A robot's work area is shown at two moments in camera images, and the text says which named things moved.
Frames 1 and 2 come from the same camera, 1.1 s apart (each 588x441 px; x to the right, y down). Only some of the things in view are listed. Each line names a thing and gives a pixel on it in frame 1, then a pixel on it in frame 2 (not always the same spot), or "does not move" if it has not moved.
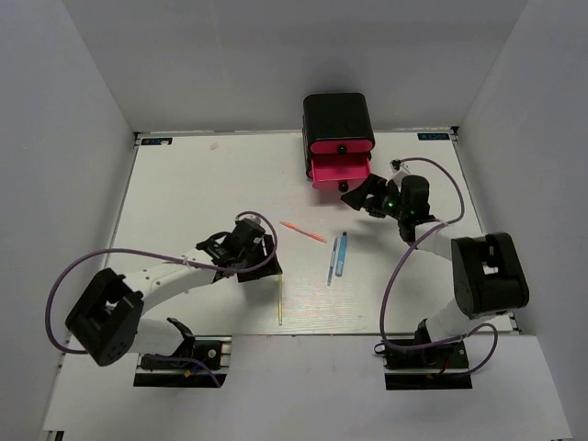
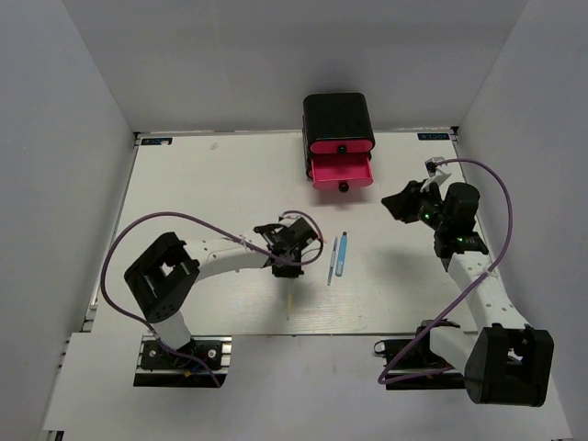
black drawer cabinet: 334,118 does not move
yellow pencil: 280,299 to 289,305
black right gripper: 357,197 to 402,205
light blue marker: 342,254 does not move
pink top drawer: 341,146 does not move
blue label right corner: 435,136 does not move
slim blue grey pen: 332,261 does not move
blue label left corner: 156,141 does not move
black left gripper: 272,267 to 287,271
